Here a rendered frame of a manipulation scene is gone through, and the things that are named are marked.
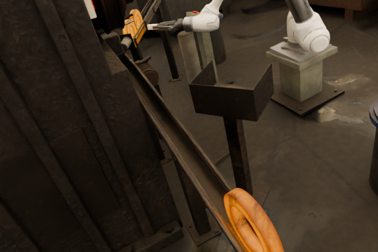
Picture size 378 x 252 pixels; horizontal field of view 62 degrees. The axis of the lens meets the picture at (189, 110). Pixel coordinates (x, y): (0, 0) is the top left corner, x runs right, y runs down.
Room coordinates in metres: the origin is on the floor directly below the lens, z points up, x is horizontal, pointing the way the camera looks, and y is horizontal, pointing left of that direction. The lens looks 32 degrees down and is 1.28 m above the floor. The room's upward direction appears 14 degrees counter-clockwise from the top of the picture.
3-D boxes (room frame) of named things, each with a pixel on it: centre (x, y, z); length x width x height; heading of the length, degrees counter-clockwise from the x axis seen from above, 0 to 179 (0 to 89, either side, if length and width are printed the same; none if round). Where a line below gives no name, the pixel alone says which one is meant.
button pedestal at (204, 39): (2.35, -0.25, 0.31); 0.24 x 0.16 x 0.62; 17
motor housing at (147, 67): (1.83, 0.22, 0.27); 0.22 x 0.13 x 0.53; 17
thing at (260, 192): (1.07, -0.19, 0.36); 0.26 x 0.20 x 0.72; 52
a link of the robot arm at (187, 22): (1.89, -0.13, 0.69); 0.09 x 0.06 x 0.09; 162
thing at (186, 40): (2.26, -0.11, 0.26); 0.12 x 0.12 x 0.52
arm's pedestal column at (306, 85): (1.86, -0.82, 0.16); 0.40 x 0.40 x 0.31; 20
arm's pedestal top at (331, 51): (1.86, -0.82, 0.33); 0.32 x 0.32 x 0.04; 20
